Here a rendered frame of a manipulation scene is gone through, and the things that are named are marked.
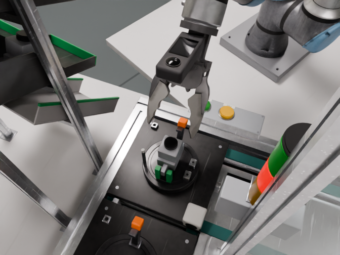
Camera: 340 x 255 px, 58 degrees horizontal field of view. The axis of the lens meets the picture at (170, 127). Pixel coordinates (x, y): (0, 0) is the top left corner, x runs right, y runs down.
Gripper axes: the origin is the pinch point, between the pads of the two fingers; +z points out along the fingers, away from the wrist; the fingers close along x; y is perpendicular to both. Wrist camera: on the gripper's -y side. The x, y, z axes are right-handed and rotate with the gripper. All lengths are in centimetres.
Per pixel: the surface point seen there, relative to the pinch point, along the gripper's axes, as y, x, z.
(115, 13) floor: 194, 111, -13
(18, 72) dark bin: -15.4, 22.8, -5.9
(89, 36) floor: 169, 118, 8
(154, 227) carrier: 1.3, -2.3, 24.4
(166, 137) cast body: 6.4, 1.4, 4.8
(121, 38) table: 57, 39, -8
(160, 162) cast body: 5.5, 1.2, 10.5
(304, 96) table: 55, -31, -7
